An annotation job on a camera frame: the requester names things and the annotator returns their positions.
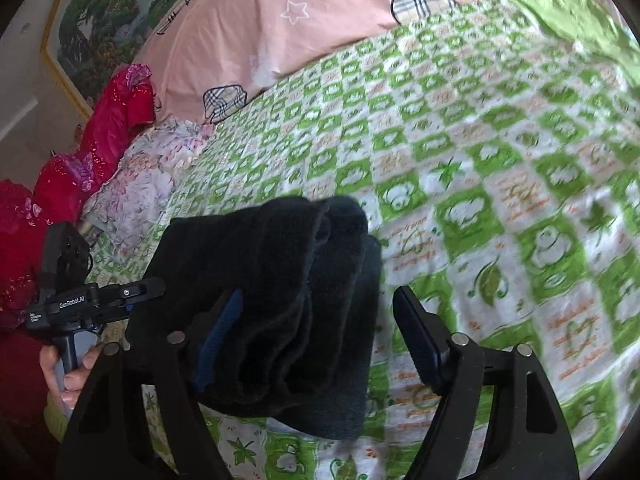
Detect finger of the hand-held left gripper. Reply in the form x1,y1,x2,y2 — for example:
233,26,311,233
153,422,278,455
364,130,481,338
120,277,167,311

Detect framed landscape painting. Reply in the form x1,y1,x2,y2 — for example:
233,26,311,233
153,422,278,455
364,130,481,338
42,0,223,113

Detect person's left hand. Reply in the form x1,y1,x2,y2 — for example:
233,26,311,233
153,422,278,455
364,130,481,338
40,344,104,411

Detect red floral cloth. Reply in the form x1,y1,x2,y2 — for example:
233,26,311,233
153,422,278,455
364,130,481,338
0,179,56,333
34,64,157,223

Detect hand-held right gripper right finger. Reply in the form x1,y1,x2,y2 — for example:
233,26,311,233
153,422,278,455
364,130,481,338
392,286,581,480

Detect green checkered bed sheet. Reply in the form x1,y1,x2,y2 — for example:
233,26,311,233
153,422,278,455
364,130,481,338
45,0,640,480

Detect pink heart print quilt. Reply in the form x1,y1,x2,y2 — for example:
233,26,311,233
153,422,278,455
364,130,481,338
135,0,601,126

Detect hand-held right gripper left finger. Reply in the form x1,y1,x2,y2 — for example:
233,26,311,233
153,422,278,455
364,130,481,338
55,287,244,480

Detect black pants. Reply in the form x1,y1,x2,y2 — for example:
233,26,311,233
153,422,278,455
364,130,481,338
125,196,385,442

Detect floral ruffled pillow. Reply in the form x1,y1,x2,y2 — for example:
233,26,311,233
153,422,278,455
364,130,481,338
82,117,217,263

